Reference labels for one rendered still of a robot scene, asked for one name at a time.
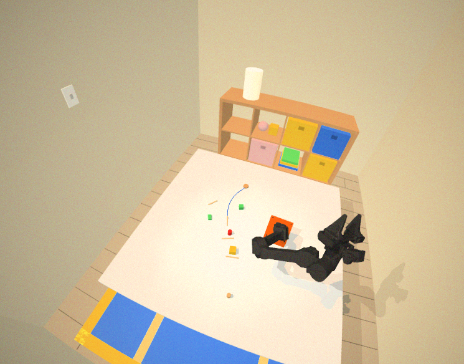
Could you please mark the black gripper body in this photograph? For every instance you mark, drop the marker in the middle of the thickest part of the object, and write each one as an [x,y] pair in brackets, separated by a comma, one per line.
[332,246]

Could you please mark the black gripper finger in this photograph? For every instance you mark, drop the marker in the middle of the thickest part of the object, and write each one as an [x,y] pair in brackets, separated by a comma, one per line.
[335,229]
[354,226]

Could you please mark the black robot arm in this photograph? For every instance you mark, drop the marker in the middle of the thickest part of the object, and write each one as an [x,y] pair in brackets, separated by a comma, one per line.
[306,257]

